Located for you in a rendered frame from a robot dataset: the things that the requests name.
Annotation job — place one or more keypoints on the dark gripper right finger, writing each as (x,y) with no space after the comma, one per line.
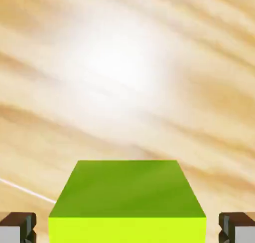
(239,227)

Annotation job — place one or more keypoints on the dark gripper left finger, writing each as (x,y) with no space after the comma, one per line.
(16,227)

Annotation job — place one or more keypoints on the small green cube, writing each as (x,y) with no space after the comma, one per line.
(127,197)

